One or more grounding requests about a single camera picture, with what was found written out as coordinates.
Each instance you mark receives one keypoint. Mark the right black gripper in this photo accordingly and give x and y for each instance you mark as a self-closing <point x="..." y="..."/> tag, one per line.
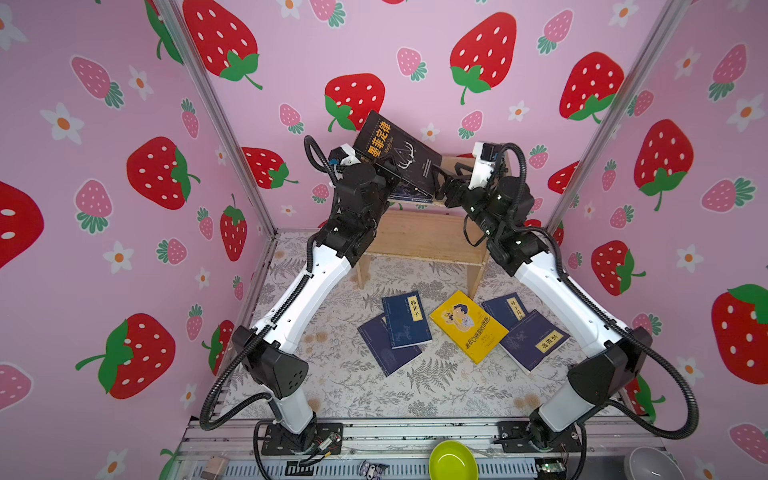
<point x="457" y="179"/>

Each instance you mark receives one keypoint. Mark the black book yellow title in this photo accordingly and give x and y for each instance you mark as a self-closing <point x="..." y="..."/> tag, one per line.
<point x="380" y="140"/>

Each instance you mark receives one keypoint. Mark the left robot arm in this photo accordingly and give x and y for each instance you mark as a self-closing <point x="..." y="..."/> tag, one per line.
<point x="266" y="350"/>

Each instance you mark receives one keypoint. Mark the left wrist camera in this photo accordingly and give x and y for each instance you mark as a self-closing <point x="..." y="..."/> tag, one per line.
<point x="343" y="156"/>

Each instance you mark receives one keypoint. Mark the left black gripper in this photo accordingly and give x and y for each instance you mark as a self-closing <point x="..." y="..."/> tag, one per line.
<point x="383" y="178"/>

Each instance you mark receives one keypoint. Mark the dark portrait cover book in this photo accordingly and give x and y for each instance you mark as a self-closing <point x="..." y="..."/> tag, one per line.
<point x="405" y="193"/>

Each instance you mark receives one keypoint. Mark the blue book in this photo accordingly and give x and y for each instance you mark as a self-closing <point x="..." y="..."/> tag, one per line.
<point x="508" y="310"/>
<point x="406" y="320"/>
<point x="376" y="336"/>
<point x="532" y="340"/>

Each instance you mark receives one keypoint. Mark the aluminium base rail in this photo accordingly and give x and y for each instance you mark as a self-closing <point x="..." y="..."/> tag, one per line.
<point x="403" y="446"/>

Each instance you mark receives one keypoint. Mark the green bowl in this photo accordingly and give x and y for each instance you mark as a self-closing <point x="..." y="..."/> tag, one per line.
<point x="452" y="460"/>

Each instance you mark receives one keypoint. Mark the wooden two-tier shelf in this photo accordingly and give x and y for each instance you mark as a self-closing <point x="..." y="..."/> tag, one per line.
<point x="433" y="237"/>

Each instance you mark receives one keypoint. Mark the grey bowl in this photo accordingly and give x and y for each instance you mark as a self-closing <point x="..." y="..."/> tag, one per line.
<point x="647" y="463"/>

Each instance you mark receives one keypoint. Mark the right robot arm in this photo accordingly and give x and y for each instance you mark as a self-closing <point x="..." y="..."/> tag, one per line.
<point x="614" y="353"/>

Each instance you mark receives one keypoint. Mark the yellow cartoon cover book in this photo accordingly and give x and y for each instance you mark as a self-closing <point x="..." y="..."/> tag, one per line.
<point x="470" y="327"/>

